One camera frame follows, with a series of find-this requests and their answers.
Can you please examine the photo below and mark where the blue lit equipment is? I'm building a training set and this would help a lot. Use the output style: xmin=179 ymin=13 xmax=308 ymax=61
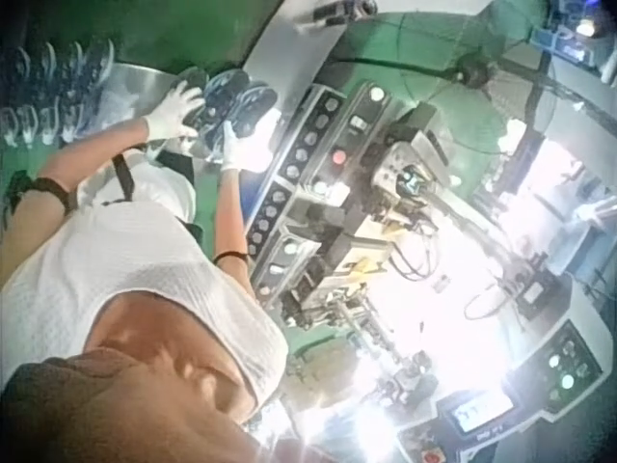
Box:
xmin=529 ymin=0 xmax=617 ymax=67

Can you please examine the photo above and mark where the person's right hand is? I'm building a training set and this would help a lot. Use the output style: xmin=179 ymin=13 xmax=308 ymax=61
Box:
xmin=219 ymin=120 xmax=247 ymax=172

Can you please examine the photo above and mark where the person's left hand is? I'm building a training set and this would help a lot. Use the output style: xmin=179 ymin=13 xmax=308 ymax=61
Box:
xmin=143 ymin=79 xmax=208 ymax=143

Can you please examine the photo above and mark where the small display screen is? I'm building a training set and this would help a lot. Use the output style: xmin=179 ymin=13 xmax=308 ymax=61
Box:
xmin=441 ymin=393 xmax=515 ymax=438

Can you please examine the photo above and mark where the thick black cable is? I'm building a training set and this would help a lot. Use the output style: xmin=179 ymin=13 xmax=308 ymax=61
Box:
xmin=332 ymin=56 xmax=464 ymax=81

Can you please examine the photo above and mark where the black device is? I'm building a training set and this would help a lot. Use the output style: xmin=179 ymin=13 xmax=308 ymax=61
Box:
xmin=310 ymin=0 xmax=380 ymax=24

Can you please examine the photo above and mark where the grey machine with button panels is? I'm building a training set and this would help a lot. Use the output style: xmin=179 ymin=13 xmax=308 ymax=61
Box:
xmin=243 ymin=79 xmax=464 ymax=339

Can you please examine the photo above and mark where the grey control panel with dials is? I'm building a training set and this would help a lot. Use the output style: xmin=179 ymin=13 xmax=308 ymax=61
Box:
xmin=510 ymin=317 xmax=613 ymax=425

